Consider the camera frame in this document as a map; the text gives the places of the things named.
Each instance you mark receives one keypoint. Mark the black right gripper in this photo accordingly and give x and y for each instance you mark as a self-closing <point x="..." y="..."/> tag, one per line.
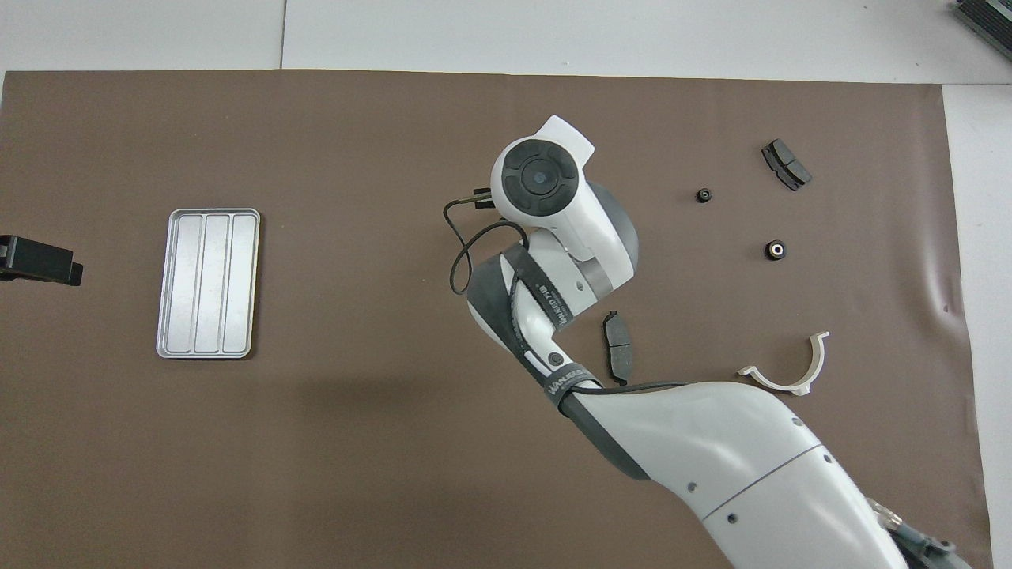
<point x="482" y="195"/>

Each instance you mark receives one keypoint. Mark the large black bearing gear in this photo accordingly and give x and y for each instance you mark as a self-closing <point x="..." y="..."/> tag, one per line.
<point x="775" y="250"/>

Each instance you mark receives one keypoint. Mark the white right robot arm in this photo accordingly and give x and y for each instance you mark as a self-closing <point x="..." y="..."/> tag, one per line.
<point x="711" y="442"/>

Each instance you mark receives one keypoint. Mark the black ribbed device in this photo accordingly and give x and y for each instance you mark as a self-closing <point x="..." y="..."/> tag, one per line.
<point x="987" y="20"/>

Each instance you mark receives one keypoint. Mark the brown table mat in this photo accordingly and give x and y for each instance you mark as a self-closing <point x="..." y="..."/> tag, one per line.
<point x="356" y="442"/>

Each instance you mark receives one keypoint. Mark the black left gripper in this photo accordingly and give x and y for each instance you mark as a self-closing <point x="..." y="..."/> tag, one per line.
<point x="39" y="259"/>

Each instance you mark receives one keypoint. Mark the dark grey brake pad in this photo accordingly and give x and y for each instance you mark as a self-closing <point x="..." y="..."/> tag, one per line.
<point x="618" y="344"/>
<point x="787" y="163"/>

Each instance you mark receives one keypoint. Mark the silver ribbed metal tray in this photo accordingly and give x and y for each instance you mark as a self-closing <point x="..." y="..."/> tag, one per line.
<point x="209" y="284"/>

